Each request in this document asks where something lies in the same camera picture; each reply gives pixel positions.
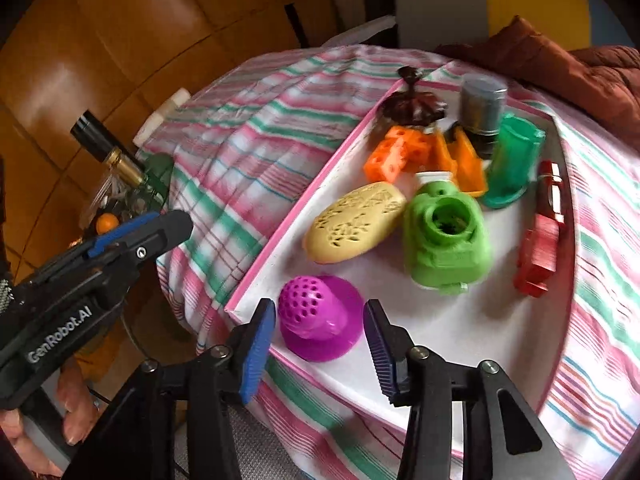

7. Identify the green and white camera toy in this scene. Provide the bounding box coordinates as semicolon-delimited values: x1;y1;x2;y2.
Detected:
402;170;493;295

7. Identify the teal green plastic holder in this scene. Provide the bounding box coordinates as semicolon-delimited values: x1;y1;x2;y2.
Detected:
481;112;546;210

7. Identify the person's left hand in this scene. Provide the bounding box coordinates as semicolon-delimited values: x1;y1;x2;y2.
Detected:
0;356;108;478

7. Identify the grey cylinder speaker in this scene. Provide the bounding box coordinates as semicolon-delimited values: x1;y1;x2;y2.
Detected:
452;72;508;158

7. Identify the brown quilted duvet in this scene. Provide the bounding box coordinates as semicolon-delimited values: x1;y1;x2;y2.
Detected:
435;15;640;156

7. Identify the black capped gold bottle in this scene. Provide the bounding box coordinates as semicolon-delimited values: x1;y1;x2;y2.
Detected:
70;109;151;191

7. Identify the orange translucent scoop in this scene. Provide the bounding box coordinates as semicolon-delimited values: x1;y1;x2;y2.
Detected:
432;127;488;198

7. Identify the orange holed block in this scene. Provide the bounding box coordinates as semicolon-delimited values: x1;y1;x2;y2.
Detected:
363;126;433;184

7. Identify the round green glass table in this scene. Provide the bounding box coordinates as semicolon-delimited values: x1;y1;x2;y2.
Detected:
140;152;176;207

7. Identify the red capsule bottle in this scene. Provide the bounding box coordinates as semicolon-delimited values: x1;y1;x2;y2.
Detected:
514;160;568;298

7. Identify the magenta perforated dome toy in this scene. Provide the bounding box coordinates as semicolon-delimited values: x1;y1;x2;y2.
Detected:
277;274;365;363

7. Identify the white tray with pink rim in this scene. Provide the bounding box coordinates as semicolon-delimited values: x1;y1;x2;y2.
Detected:
225;72;576;456

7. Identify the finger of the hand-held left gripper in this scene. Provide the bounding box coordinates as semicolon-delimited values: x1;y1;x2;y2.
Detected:
97;210;194;281
65;212;161;261

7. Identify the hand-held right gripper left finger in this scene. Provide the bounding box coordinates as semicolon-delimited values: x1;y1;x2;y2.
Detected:
62;298;277;480

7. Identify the dark brown glossy figurine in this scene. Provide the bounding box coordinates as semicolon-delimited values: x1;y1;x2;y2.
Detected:
375;65;448;128

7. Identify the striped pink green blanket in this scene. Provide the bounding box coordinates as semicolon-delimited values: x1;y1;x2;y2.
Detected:
135;42;640;480

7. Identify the clear plastic container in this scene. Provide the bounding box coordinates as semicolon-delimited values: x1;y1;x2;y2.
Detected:
80;170;146;216

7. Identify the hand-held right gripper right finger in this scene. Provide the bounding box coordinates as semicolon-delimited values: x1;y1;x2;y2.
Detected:
363;300;576;480

